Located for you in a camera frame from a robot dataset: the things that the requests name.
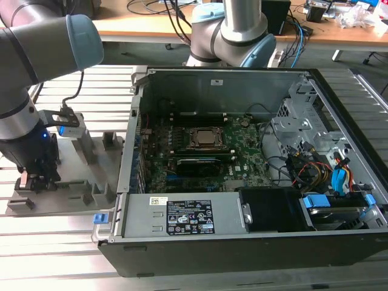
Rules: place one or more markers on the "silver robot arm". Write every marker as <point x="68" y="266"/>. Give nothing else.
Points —
<point x="36" y="45"/>

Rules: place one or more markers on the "RAM slot with white latch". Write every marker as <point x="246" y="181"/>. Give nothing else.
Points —
<point x="233" y="157"/>
<point x="200" y="150"/>

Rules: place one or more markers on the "grey parts rack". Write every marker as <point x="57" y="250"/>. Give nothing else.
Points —
<point x="100" y="169"/>

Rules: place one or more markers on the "blue case latch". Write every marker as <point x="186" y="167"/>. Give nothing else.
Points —
<point x="100" y="219"/>

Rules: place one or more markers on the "silver power supply unit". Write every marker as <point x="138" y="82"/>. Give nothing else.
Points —
<point x="142" y="218"/>

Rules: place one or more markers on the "blue motherboard header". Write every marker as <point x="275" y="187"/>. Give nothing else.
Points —
<point x="171" y="176"/>

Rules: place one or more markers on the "metal CPU socket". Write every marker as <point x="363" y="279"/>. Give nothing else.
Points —
<point x="188" y="142"/>

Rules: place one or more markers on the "black graphics card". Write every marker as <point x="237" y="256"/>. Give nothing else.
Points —
<point x="197" y="169"/>

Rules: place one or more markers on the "silver CPU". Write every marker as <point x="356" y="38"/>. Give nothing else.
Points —
<point x="209" y="136"/>

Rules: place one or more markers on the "silver finned heatsink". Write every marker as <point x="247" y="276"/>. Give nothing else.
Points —
<point x="234" y="185"/>

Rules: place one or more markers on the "black open PC case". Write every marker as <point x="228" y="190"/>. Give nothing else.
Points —
<point x="212" y="260"/>

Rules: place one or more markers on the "coin cell battery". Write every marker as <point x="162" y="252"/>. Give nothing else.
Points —
<point x="245" y="122"/>

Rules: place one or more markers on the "green motherboard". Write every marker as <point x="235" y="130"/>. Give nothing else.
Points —
<point x="248" y="142"/>

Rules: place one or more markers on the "silver metal drive cage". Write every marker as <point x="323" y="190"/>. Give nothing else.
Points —
<point x="291" y="124"/>

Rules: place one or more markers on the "white power strip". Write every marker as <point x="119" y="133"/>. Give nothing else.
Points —
<point x="276" y="59"/>

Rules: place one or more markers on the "large black box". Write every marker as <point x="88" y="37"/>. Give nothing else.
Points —
<point x="277" y="18"/>

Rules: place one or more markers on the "hard disk in blue carrier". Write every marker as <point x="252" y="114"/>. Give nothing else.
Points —
<point x="333" y="212"/>

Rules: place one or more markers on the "crumpled clear plastic bags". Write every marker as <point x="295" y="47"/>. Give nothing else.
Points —
<point x="354" y="16"/>

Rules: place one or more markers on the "black camera bracket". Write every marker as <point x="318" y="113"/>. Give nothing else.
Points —
<point x="48" y="114"/>

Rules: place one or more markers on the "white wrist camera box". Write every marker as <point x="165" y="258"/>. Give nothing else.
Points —
<point x="74" y="131"/>

